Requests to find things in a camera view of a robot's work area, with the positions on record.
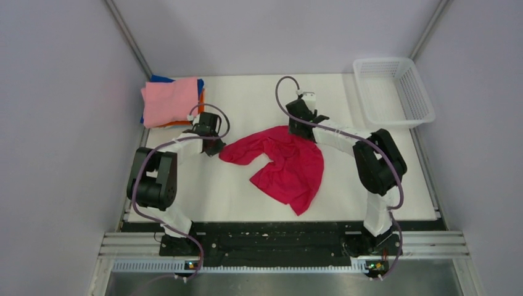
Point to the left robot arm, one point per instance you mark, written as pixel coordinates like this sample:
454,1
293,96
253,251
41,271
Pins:
153,183

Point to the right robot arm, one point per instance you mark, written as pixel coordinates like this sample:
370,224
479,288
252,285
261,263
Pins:
380,167

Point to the white plastic basket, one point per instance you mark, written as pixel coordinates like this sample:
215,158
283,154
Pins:
391,93

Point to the pink folded t shirt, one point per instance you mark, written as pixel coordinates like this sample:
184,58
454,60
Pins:
169,102

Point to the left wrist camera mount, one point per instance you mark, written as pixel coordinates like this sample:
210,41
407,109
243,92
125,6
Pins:
195,119

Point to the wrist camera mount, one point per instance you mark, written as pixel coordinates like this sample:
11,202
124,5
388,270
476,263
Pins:
309,98
195,119

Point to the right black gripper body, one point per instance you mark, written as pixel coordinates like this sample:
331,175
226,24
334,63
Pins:
293,128

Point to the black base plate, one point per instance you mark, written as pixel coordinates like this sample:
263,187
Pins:
280,244

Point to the blue folded t shirt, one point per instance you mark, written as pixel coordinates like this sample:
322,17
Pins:
163,78

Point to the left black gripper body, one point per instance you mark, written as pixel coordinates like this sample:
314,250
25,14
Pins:
213,133

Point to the magenta t shirt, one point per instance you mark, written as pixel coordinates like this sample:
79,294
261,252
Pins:
293,175

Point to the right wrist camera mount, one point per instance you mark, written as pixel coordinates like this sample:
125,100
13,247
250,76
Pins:
309,98

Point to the aluminium rail frame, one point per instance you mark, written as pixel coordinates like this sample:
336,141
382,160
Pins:
138,252

